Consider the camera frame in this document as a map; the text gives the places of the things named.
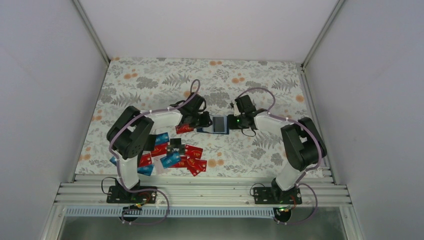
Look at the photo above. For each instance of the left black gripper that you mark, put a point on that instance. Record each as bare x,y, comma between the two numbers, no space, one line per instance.
205,122

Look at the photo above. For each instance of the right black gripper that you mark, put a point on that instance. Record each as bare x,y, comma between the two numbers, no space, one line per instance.
231,124

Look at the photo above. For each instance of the blue leather card holder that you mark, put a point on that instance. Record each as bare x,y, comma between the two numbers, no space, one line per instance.
209,129

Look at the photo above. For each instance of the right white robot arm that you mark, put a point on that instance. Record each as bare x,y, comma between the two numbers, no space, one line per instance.
303,145

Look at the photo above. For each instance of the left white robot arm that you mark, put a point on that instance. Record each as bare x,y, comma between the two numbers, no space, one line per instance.
130,134

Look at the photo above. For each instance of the lone red vip card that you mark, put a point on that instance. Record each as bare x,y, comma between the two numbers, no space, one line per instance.
184,128

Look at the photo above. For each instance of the red card right of pile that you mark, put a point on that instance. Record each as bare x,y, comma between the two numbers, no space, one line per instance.
193,151

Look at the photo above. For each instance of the small black card top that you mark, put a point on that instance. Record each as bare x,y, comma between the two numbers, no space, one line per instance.
175,142

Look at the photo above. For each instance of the black vip card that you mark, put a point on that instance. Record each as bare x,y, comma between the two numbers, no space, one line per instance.
175,149

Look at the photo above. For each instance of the blue card upper pile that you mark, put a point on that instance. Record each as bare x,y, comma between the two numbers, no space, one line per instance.
162,138

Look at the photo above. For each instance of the blue card pile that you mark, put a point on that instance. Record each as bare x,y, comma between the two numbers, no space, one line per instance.
162,138
170,160

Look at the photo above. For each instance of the red card under pile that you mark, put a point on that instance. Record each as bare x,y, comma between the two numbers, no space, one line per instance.
182,163

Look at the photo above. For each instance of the red card upper left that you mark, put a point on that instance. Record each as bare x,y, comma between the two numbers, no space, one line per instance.
159,150

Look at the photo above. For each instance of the blue card centre pile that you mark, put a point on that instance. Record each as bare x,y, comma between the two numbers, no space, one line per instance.
170,160

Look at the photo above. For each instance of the red card lower left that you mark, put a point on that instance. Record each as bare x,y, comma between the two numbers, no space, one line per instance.
144,160

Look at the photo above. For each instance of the blue card front left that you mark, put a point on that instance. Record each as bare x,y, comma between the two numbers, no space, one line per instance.
145,170

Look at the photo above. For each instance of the blue card far left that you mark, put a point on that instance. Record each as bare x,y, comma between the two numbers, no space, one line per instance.
113,160

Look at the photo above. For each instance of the floral patterned table mat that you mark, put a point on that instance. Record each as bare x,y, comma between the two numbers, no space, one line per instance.
154,83

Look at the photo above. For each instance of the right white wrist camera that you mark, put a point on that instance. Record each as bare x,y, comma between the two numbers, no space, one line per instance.
236,111

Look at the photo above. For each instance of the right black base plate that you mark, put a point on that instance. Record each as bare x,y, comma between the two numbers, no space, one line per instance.
275,196

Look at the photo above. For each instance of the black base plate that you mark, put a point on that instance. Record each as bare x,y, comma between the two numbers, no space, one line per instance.
118,195
275,196

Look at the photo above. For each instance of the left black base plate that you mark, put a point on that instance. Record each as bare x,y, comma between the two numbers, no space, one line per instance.
118,195

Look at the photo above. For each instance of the aluminium rail frame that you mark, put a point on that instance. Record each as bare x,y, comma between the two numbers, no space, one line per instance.
184,191

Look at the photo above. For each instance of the grey slotted cable duct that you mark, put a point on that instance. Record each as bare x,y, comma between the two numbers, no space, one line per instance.
172,212

